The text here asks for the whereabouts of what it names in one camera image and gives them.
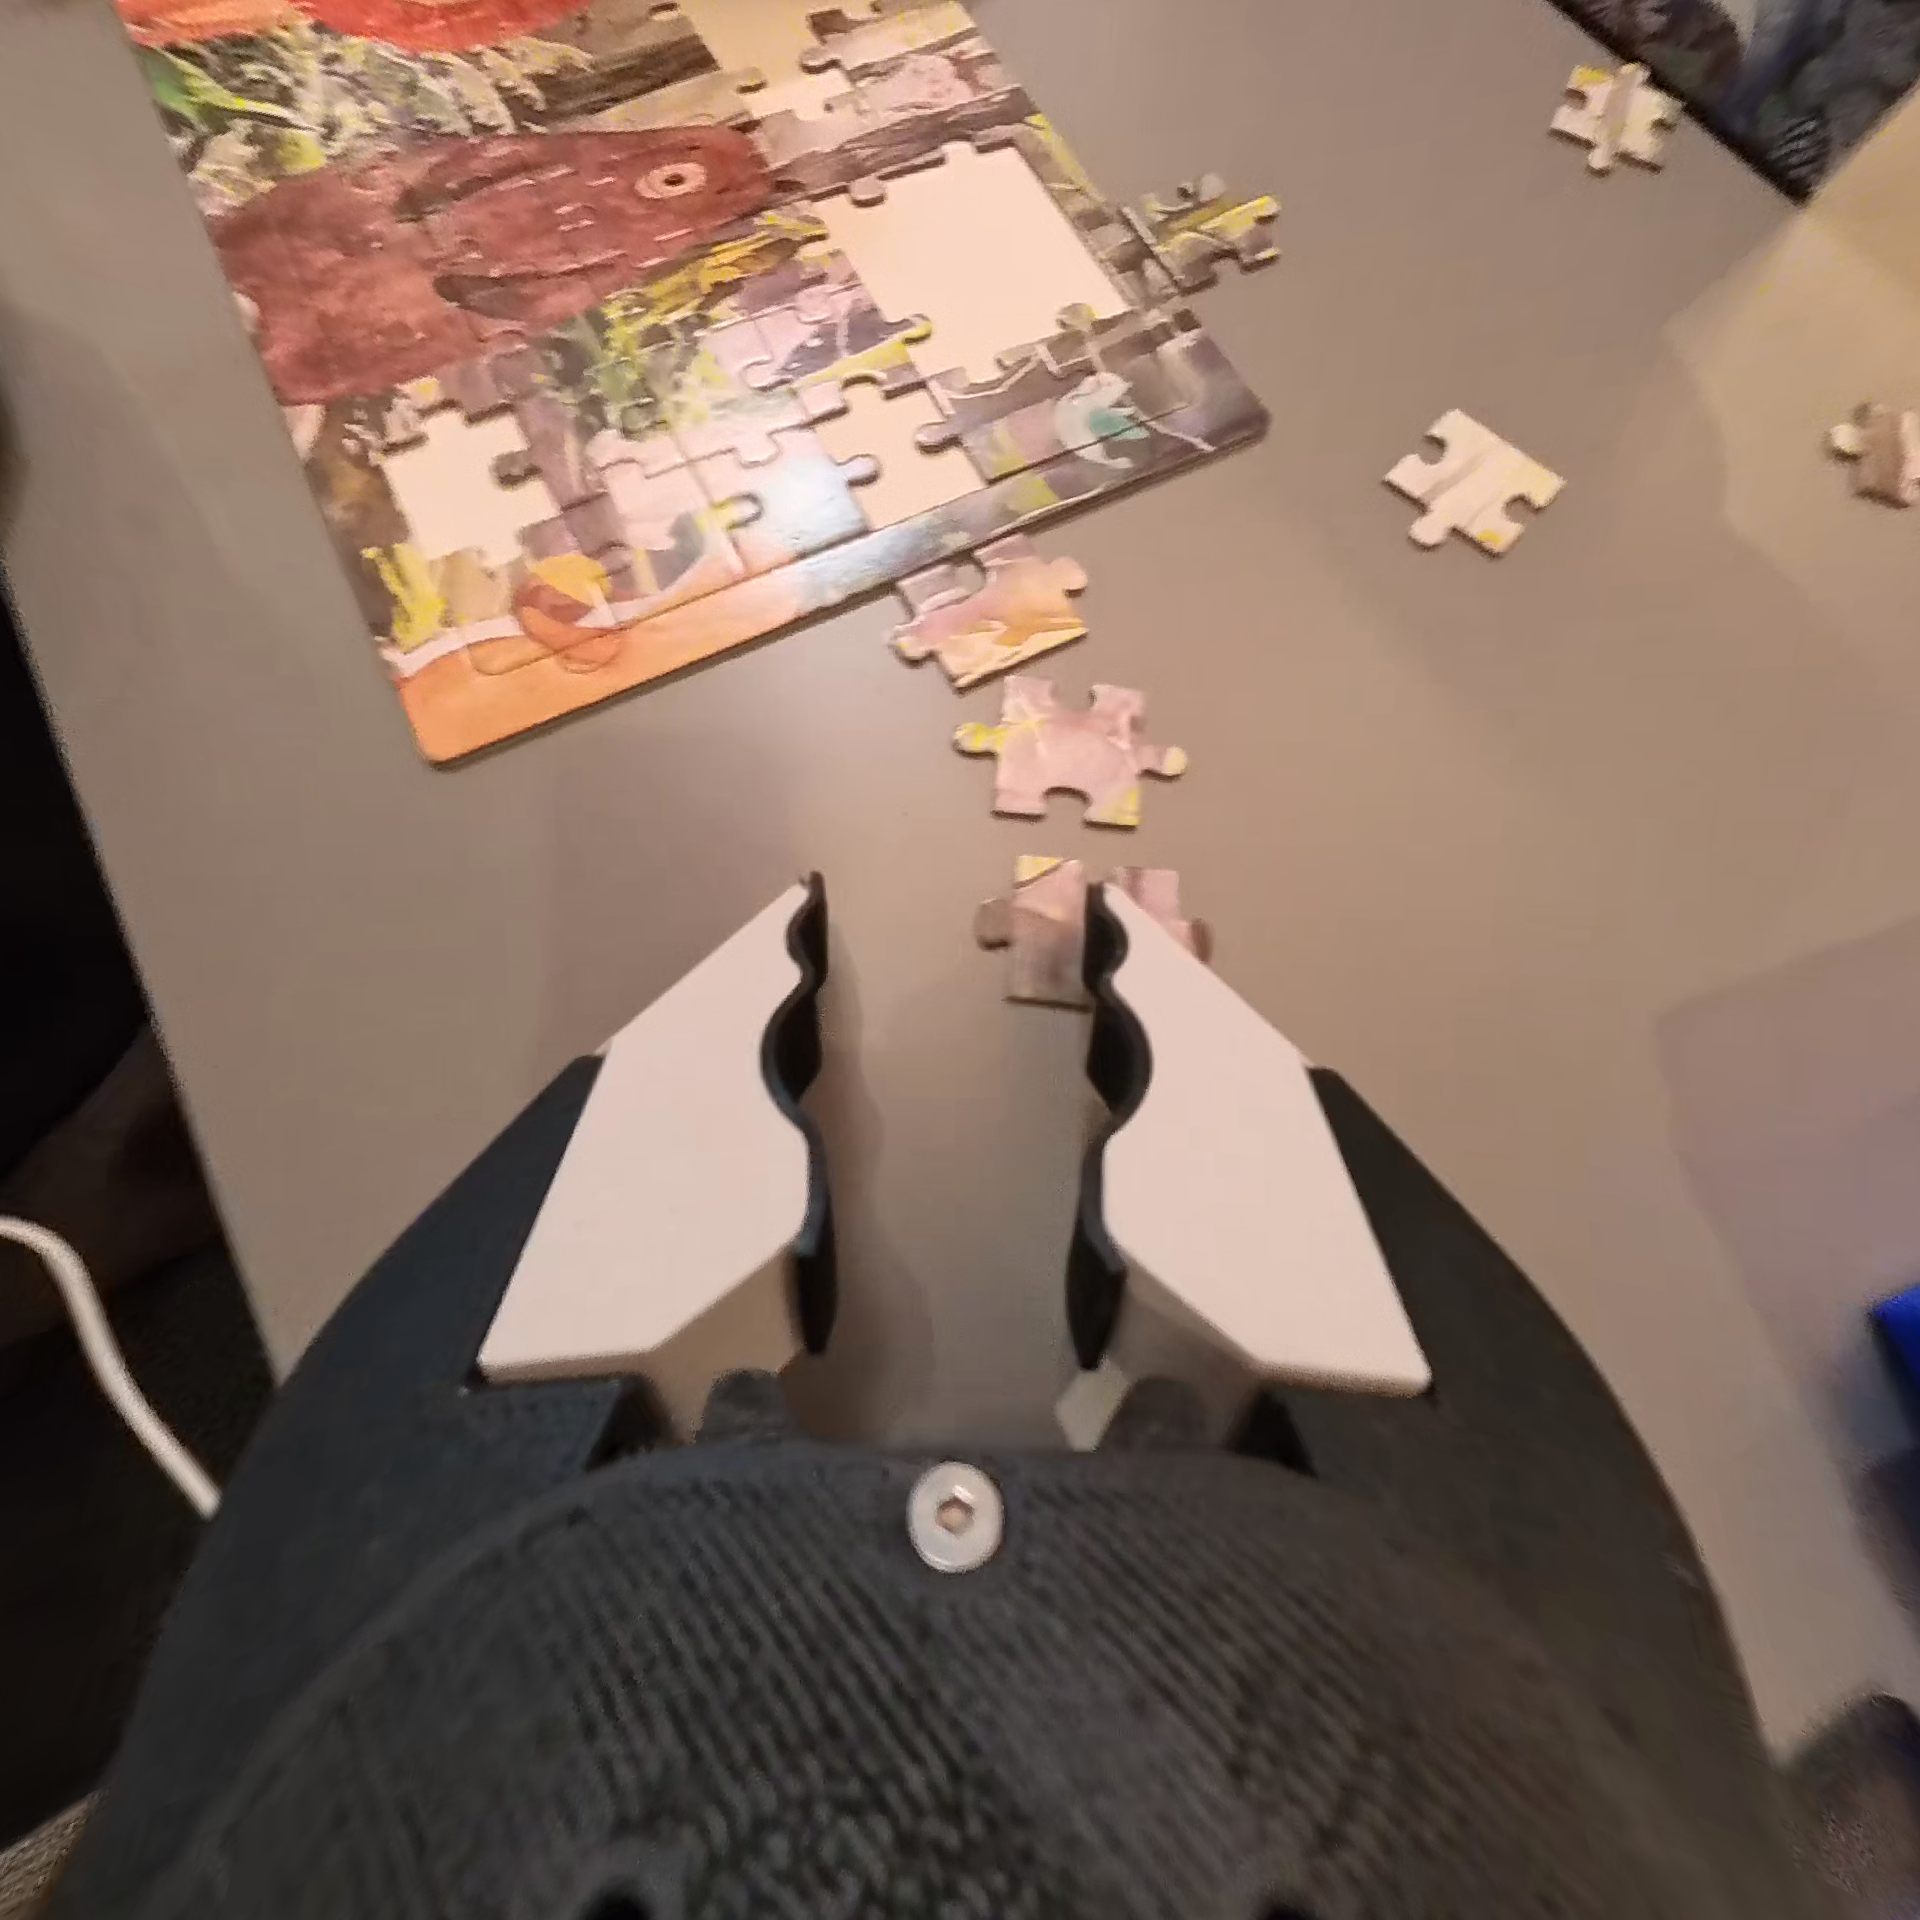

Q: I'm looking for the animal jigsaw puzzle board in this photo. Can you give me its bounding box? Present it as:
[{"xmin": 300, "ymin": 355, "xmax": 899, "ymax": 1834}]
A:
[{"xmin": 117, "ymin": 0, "xmax": 1275, "ymax": 767}]

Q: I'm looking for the pink jigsaw piece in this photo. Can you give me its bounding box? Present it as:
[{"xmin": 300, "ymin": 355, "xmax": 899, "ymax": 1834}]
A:
[
  {"xmin": 891, "ymin": 536, "xmax": 1092, "ymax": 690},
  {"xmin": 953, "ymin": 671, "xmax": 1191, "ymax": 832}
]

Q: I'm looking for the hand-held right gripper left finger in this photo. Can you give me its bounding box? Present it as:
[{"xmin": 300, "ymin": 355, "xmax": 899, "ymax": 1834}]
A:
[{"xmin": 473, "ymin": 872, "xmax": 837, "ymax": 1426}]

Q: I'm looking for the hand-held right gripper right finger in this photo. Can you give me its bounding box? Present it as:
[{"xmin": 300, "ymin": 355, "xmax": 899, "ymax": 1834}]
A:
[{"xmin": 1053, "ymin": 883, "xmax": 1434, "ymax": 1453}]

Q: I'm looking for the illustrated puzzle box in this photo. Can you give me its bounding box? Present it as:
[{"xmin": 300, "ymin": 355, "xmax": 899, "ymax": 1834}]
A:
[{"xmin": 1546, "ymin": 0, "xmax": 1920, "ymax": 204}]

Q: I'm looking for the yellow grey jigsaw piece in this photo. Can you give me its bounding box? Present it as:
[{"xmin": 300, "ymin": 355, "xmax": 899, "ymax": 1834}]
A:
[{"xmin": 1125, "ymin": 176, "xmax": 1287, "ymax": 298}]

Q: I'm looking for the white cable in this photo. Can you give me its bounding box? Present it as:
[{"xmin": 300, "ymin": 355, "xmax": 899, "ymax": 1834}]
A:
[{"xmin": 0, "ymin": 1215, "xmax": 225, "ymax": 1518}]

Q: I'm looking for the blue box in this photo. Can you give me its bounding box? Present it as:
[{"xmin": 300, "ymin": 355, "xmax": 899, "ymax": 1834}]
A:
[{"xmin": 1867, "ymin": 1283, "xmax": 1920, "ymax": 1455}]

